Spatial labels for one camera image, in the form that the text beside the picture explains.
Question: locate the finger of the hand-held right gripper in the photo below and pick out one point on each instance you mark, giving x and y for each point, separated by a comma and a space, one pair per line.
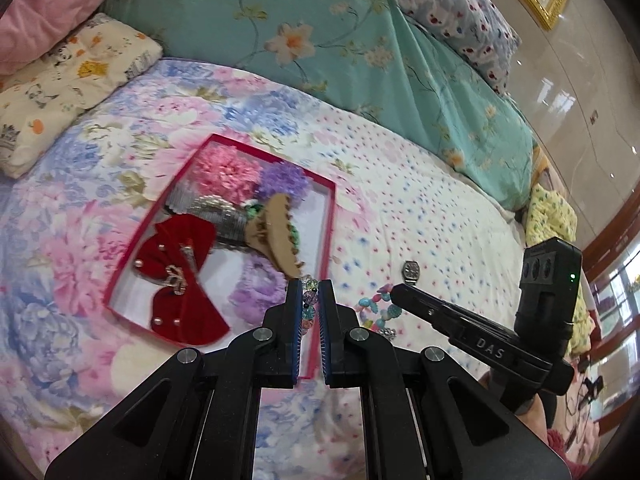
420, 307

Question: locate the red shallow cardboard box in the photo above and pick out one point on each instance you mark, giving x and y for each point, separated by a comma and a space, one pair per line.
312, 220

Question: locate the person's right forearm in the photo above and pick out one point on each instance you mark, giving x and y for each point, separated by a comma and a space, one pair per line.
535, 417

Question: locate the square face wrist watch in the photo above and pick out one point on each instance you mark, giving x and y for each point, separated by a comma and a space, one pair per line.
411, 272

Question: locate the teal floral quilt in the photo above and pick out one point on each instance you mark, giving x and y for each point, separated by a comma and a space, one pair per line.
300, 10

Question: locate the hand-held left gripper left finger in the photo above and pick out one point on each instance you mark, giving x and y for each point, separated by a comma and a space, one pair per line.
295, 330

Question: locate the lavender frilly scrunchie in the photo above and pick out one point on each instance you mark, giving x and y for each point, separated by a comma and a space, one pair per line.
257, 290

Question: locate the pink frilly flower scrunchie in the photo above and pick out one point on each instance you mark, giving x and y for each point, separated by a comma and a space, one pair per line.
225, 172

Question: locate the cream cartoon print pillow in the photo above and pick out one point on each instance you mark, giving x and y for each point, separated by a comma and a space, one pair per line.
65, 85

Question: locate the small rhinestone ornament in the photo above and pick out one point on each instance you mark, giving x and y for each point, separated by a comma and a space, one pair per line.
385, 334

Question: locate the red velvet bow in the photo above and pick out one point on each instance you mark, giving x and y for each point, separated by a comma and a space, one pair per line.
185, 305

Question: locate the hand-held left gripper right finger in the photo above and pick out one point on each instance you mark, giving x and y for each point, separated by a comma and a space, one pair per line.
325, 330

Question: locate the pink pillow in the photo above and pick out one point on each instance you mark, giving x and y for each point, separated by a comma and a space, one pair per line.
40, 20

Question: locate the yellow printed cloth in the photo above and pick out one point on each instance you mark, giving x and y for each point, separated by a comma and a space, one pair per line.
550, 220

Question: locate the brown claw hair clip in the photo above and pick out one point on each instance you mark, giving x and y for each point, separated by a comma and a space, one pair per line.
272, 230

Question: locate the floral bed sheet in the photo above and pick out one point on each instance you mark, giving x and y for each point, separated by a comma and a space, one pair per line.
425, 210

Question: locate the white pillow with red print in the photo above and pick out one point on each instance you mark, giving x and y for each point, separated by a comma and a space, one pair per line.
450, 10

